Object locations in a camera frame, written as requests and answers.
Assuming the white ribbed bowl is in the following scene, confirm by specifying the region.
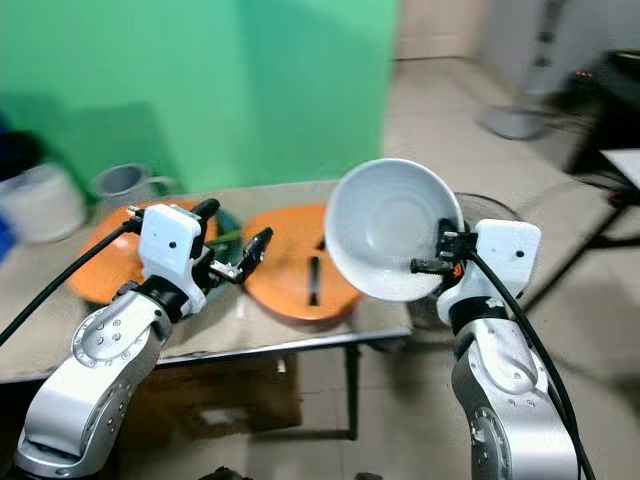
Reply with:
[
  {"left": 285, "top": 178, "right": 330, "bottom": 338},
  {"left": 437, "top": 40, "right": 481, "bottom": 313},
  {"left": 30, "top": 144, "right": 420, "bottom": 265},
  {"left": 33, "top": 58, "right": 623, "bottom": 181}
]
[{"left": 325, "top": 158, "right": 461, "bottom": 303}]

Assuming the green utensil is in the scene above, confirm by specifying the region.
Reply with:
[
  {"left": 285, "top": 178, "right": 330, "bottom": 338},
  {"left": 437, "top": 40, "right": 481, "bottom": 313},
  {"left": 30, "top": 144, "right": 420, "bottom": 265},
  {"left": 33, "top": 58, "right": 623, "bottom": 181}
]
[{"left": 210, "top": 210, "right": 246, "bottom": 247}]

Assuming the orange plate with black utensils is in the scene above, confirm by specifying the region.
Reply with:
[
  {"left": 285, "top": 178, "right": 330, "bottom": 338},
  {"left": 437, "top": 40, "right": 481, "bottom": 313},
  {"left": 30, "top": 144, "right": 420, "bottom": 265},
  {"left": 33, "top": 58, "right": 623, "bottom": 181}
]
[{"left": 242, "top": 205, "right": 361, "bottom": 323}]

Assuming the long black utensil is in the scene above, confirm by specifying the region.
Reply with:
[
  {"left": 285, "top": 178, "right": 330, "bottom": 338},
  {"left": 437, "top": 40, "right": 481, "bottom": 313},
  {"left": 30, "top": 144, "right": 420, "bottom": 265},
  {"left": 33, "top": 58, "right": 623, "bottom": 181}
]
[{"left": 308, "top": 257, "right": 322, "bottom": 304}]

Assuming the grey mug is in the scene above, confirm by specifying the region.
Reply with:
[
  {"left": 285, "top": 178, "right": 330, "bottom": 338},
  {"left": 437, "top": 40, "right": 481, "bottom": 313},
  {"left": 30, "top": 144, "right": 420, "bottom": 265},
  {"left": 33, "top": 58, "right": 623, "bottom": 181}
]
[{"left": 90, "top": 163, "right": 176, "bottom": 204}]

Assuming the blue panel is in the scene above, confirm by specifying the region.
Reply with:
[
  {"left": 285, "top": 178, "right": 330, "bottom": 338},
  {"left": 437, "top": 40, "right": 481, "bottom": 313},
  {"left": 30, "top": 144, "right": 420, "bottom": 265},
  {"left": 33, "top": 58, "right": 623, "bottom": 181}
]
[{"left": 0, "top": 215, "right": 14, "bottom": 259}]

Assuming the green backdrop screen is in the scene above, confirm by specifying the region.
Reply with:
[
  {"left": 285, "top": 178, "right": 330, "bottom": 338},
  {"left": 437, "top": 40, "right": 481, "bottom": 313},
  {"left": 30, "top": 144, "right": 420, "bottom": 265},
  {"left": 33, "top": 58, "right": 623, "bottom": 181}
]
[{"left": 0, "top": 0, "right": 401, "bottom": 196}]

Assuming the brown cardboard box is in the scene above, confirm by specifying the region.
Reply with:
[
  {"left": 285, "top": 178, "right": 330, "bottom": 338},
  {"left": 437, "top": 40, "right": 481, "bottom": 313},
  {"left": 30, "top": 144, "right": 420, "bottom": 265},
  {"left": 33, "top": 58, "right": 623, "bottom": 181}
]
[{"left": 135, "top": 355, "right": 301, "bottom": 436}]

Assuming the orange plate with green utensil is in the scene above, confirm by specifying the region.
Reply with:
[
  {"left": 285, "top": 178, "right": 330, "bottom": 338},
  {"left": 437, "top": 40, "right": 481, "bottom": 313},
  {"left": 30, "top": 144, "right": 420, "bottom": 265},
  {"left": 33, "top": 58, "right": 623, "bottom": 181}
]
[{"left": 65, "top": 200, "right": 243, "bottom": 306}]

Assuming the grey floor stand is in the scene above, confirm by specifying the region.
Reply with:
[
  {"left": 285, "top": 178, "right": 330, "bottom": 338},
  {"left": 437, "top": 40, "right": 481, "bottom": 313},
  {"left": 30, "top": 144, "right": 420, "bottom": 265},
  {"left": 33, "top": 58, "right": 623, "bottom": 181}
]
[{"left": 478, "top": 0, "right": 561, "bottom": 141}]

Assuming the white bucket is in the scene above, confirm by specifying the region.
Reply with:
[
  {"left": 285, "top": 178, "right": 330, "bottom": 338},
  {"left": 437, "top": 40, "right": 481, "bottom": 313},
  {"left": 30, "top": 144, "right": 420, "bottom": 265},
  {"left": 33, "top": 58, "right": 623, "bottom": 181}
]
[{"left": 0, "top": 163, "right": 86, "bottom": 244}]

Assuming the white paper sheet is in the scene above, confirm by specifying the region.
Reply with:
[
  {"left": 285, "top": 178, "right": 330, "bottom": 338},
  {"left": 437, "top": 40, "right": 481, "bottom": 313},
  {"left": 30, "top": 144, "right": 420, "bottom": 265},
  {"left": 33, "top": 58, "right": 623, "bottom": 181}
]
[{"left": 600, "top": 148, "right": 640, "bottom": 191}]

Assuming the black side table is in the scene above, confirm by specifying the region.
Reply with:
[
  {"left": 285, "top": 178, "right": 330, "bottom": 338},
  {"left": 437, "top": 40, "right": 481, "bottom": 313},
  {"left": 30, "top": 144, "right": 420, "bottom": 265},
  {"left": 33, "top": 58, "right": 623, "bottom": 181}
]
[{"left": 525, "top": 50, "right": 640, "bottom": 311}]

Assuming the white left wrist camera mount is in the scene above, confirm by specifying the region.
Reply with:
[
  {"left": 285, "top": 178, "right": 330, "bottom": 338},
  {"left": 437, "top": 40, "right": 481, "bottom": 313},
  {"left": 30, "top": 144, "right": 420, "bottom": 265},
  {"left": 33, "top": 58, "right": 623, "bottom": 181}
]
[{"left": 138, "top": 203, "right": 209, "bottom": 286}]

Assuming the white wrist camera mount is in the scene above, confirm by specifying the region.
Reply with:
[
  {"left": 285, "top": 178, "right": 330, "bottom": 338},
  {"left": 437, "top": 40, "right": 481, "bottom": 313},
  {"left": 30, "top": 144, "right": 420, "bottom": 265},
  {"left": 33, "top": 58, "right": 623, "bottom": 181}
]
[
  {"left": 138, "top": 203, "right": 209, "bottom": 286},
  {"left": 472, "top": 218, "right": 543, "bottom": 299}
]

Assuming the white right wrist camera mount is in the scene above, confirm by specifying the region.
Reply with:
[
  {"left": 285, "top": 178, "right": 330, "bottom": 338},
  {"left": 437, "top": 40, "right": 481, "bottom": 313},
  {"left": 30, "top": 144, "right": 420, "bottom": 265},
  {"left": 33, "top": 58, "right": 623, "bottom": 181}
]
[{"left": 472, "top": 218, "right": 543, "bottom": 299}]

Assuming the round dark wire rack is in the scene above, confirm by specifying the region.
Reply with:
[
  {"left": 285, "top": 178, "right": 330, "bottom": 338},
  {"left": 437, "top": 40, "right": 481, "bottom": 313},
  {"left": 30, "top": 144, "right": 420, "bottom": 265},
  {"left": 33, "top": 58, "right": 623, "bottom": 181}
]
[{"left": 455, "top": 192, "right": 526, "bottom": 227}]

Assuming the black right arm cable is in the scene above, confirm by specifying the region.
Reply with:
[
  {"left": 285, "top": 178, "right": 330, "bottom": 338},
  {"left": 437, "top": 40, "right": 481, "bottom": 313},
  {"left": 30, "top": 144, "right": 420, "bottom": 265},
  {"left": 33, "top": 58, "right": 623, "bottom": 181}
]
[{"left": 465, "top": 250, "right": 598, "bottom": 480}]

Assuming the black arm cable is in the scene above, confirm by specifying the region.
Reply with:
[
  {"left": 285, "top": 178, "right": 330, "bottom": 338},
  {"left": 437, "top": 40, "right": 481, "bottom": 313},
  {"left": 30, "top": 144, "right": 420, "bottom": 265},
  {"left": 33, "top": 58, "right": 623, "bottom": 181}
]
[
  {"left": 0, "top": 222, "right": 141, "bottom": 346},
  {"left": 465, "top": 250, "right": 598, "bottom": 480}
]

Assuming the metal table frame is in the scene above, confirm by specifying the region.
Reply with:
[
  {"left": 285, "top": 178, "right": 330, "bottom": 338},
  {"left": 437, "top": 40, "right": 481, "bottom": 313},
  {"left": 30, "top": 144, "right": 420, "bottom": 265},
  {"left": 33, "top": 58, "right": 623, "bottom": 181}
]
[{"left": 0, "top": 325, "right": 413, "bottom": 442}]

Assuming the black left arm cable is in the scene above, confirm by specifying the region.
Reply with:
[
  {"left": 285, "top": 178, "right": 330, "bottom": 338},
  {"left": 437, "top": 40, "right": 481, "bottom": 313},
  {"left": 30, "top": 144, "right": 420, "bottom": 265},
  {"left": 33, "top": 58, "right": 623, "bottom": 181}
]
[{"left": 0, "top": 222, "right": 141, "bottom": 346}]

